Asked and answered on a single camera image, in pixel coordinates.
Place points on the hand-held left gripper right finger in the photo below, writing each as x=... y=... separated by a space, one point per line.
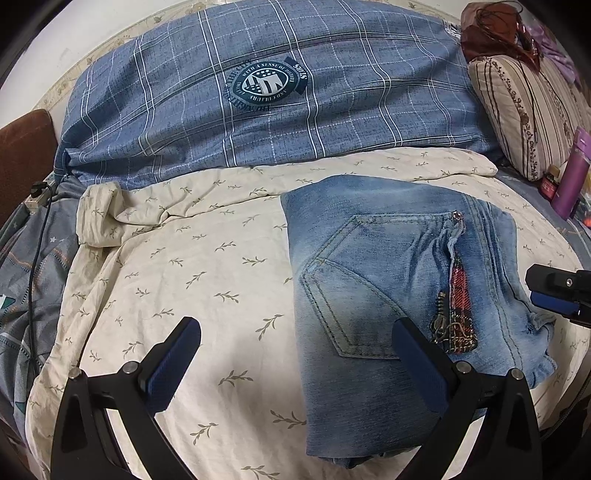
x=415 y=364

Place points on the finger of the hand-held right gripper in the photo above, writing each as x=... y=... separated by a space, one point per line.
x=551 y=302
x=554 y=279

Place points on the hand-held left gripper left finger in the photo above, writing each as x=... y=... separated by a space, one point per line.
x=173 y=364

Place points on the blue denim pants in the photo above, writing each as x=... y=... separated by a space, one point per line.
x=369 y=258

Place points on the small red jar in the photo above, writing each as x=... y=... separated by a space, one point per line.
x=549 y=184

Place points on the purple bottle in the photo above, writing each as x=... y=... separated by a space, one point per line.
x=572 y=180

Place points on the cream leaf-print blanket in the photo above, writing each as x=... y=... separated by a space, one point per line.
x=184 y=258

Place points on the grey patterned bedsheet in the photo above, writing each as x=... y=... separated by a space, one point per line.
x=18 y=286

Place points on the striped floral pillow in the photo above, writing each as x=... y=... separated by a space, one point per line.
x=521 y=106

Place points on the beige power strip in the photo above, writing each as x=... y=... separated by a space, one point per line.
x=37 y=201

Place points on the purple cloth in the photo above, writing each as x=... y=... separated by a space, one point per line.
x=558 y=50

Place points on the blue plaid quilt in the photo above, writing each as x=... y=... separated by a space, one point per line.
x=184 y=115

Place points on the brown headscarf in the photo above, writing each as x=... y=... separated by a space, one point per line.
x=485 y=32

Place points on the brown headboard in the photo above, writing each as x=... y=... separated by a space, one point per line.
x=23 y=152

